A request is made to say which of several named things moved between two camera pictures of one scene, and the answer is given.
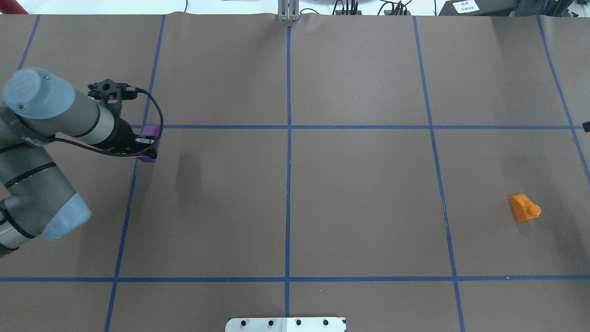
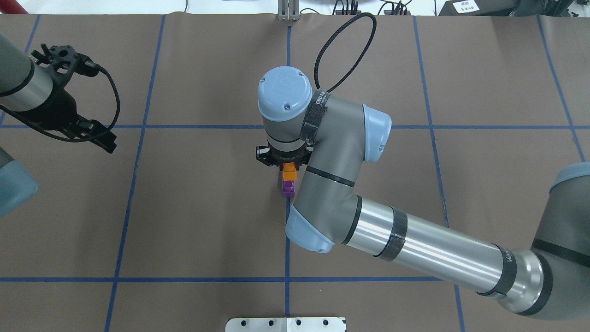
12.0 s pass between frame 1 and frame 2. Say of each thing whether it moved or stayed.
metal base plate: stayed
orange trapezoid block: moved
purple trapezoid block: moved
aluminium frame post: stayed
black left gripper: moved
